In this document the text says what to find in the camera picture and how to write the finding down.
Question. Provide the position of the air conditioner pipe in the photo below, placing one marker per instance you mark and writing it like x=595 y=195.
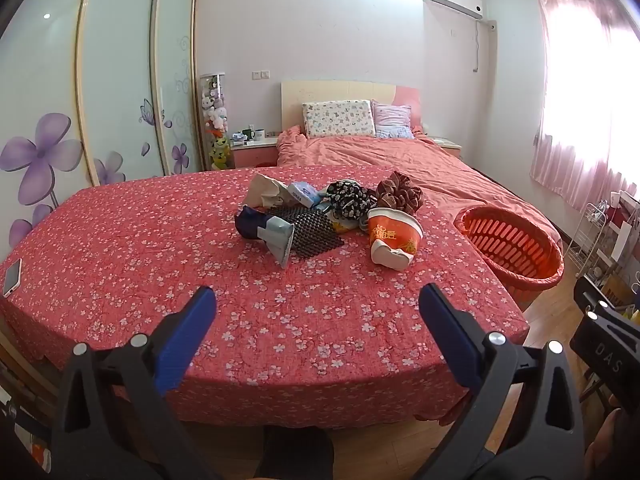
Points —
x=477 y=45

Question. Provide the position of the floral print pillow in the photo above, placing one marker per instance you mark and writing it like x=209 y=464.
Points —
x=337 y=119

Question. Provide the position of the bed with salmon duvet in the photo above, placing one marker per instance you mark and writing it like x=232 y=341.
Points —
x=400 y=160

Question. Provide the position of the black floral cloth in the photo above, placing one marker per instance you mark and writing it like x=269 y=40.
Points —
x=350 y=197

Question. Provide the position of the beige pink headboard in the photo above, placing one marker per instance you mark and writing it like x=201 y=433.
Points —
x=330 y=91

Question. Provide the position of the flower print sliding wardrobe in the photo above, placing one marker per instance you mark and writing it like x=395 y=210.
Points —
x=115 y=60

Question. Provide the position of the plush toy display column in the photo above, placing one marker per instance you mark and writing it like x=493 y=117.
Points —
x=216 y=120

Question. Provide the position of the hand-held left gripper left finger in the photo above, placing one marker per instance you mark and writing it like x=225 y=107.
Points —
x=187 y=340

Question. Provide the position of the black egg crate mat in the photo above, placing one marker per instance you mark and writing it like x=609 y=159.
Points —
x=312 y=235

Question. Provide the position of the blue tissue packet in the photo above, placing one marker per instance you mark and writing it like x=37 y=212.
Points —
x=302 y=192

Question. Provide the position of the dark blue bag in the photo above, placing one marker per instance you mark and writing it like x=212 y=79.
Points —
x=247 y=222

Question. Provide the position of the white air conditioner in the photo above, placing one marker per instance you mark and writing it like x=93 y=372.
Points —
x=452 y=0

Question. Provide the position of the person's right hand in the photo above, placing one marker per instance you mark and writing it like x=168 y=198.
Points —
x=607 y=437

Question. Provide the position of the pink white nightstand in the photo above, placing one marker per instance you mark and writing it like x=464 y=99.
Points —
x=447 y=146
x=252 y=155

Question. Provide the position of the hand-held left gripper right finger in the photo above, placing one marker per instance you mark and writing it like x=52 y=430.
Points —
x=445 y=340

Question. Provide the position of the white crushed cup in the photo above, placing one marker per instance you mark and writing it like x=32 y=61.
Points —
x=390 y=259

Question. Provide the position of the white mug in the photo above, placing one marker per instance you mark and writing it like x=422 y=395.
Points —
x=258 y=135

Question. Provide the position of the orange instant noodle cup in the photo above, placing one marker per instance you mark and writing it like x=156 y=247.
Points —
x=392 y=230

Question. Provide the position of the white smartphone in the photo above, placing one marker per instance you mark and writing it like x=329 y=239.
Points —
x=13 y=278

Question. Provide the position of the orange plastic laundry basket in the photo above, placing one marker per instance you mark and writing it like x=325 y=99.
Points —
x=510 y=255

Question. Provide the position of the red floral tablecloth table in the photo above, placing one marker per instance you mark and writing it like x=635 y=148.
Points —
x=150 y=240

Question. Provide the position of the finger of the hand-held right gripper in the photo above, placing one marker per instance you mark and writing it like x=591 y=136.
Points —
x=612 y=310

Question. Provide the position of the pink curtain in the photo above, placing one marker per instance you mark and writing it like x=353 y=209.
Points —
x=575 y=110

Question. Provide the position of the pink striped pillow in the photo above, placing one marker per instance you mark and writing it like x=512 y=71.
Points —
x=392 y=120

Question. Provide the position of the brown plaid cloth scrunchie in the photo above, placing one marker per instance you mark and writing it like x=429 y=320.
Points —
x=400 y=192

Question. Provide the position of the white paper bag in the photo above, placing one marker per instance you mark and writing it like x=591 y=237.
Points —
x=265 y=187

